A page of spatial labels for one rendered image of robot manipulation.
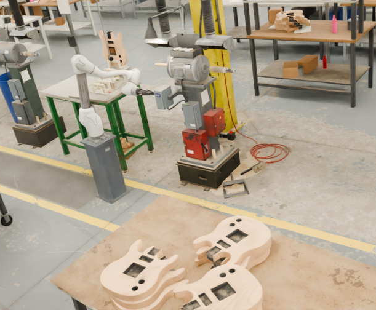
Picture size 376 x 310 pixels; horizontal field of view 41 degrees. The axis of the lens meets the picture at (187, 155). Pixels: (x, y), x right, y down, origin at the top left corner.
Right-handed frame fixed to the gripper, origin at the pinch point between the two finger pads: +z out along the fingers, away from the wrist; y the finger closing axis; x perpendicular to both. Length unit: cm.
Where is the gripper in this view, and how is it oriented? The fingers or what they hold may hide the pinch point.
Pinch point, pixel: (153, 93)
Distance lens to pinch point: 514.9
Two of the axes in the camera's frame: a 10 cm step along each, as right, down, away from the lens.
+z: 8.0, 1.7, -5.7
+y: -5.7, 4.7, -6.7
